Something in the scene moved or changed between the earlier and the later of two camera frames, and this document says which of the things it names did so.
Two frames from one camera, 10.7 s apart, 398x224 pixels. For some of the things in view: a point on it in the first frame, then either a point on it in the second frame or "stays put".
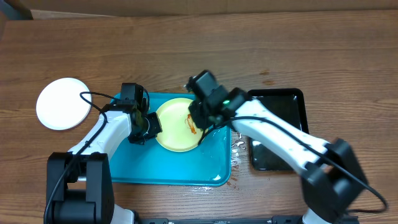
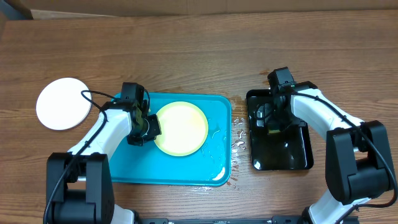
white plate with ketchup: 60,105 stays put
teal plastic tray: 209,163 stays put
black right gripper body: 204,117 to 279,118
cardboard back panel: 134,8 stays put
